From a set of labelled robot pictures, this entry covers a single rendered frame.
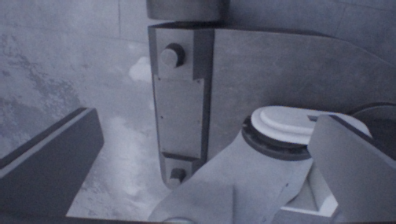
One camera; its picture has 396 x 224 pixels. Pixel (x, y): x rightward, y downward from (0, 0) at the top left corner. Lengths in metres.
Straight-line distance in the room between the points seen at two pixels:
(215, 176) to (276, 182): 0.09
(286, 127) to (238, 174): 0.11
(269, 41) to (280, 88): 0.11
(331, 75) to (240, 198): 0.34
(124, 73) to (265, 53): 0.51
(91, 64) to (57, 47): 0.15
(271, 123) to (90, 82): 0.71
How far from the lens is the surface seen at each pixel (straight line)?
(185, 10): 0.43
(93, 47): 0.81
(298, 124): 0.37
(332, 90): 0.52
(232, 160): 0.33
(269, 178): 0.32
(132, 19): 0.71
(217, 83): 0.48
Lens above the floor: 0.61
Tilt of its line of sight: 59 degrees down
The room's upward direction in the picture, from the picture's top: 156 degrees counter-clockwise
